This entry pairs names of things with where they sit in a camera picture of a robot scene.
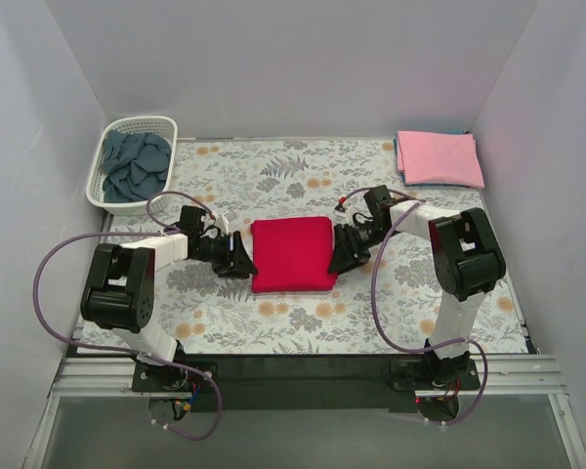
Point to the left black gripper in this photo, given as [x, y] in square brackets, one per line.
[230, 256]

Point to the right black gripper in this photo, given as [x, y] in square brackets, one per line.
[351, 242]

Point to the red t shirt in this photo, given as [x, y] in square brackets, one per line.
[292, 255]

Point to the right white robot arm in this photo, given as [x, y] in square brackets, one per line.
[468, 263]

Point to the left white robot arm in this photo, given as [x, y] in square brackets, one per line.
[119, 292]

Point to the floral patterned table mat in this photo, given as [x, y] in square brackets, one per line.
[366, 309]

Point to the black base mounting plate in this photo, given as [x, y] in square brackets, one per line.
[302, 382]

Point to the folded pink t shirt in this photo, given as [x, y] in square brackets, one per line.
[439, 156]

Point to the dark blue-grey t shirt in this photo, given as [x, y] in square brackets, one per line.
[135, 166]

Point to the white plastic laundry basket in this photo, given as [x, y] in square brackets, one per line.
[164, 127]

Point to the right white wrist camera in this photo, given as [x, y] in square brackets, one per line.
[347, 214]

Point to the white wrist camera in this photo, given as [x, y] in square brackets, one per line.
[347, 214]
[224, 220]

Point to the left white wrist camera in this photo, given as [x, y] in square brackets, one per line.
[224, 220]

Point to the aluminium frame rail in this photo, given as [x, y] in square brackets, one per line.
[514, 374]

